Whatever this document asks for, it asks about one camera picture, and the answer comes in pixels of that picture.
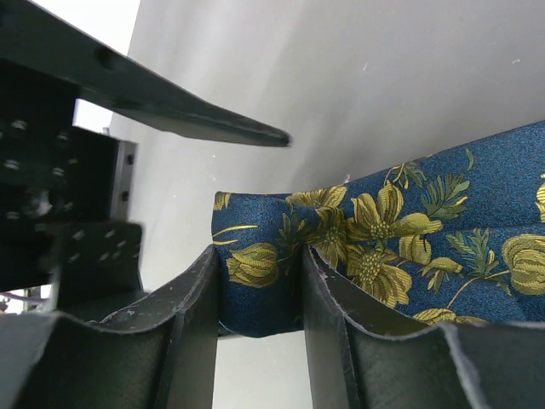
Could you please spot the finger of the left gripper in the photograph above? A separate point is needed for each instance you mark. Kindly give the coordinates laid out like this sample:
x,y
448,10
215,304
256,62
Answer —
x,y
90,261
33,38

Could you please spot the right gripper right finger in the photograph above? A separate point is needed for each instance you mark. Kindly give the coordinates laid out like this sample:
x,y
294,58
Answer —
x,y
363,354

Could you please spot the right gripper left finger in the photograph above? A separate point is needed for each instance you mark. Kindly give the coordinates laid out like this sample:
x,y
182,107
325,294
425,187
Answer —
x,y
157,352

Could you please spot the blue yellow floral tie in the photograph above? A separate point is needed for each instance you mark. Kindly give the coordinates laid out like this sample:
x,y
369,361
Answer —
x,y
455,236

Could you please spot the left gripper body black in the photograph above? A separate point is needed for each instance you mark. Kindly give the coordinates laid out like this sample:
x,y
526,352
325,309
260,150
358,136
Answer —
x,y
52,172

